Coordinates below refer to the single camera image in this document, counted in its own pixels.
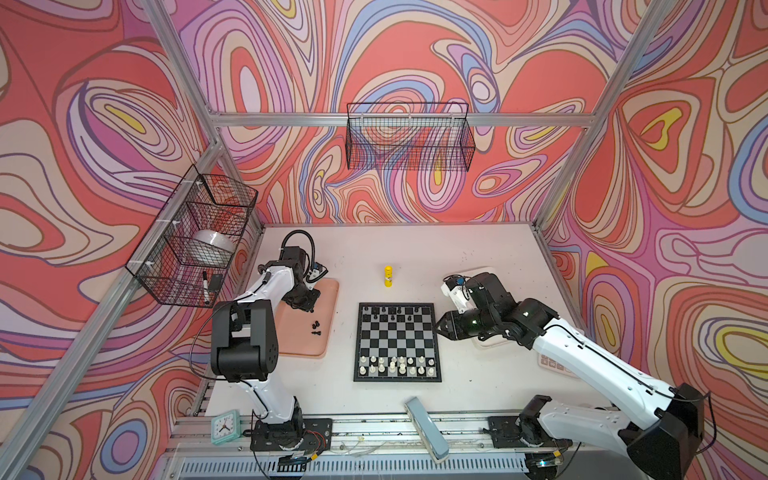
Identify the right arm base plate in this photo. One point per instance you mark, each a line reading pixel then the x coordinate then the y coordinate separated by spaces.
pixel 506 433

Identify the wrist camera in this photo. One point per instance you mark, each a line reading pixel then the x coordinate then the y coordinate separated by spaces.
pixel 454 287
pixel 316 273

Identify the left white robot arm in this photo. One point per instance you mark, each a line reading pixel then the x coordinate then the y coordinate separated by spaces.
pixel 244 342

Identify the white plastic tray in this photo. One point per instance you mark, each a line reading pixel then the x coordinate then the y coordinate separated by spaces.
pixel 494 304

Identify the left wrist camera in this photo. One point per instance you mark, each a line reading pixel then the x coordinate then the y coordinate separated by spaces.
pixel 316 273

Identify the left black wire basket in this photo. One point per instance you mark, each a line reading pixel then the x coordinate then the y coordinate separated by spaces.
pixel 200 228

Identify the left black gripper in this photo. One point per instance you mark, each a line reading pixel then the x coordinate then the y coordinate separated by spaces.
pixel 308 303

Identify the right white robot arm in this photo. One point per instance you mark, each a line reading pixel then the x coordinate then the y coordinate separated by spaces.
pixel 659 427

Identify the black marker pen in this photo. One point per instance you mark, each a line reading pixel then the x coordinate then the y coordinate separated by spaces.
pixel 205 288

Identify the green alarm clock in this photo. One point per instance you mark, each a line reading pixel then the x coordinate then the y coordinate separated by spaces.
pixel 226 427

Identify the black and silver chessboard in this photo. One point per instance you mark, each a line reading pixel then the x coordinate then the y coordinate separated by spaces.
pixel 396 342

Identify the pink calculator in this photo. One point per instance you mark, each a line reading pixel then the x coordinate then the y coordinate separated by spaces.
pixel 551 365

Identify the back black wire basket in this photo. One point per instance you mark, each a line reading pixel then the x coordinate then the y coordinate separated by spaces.
pixel 409 136

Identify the black wire basket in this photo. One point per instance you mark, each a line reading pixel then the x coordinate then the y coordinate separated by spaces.
pixel 200 228
pixel 409 136

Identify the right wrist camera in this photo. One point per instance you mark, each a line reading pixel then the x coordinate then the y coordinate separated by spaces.
pixel 454 287

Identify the pink plastic tray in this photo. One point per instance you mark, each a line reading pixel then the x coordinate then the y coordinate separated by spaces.
pixel 294 327

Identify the silver tape roll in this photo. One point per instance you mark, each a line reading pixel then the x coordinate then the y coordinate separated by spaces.
pixel 209 244

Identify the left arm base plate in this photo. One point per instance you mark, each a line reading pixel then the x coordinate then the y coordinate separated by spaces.
pixel 314 436

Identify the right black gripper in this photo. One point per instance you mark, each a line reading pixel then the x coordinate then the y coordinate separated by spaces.
pixel 448 318

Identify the grey stapler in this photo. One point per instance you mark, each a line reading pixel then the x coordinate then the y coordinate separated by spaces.
pixel 430 435

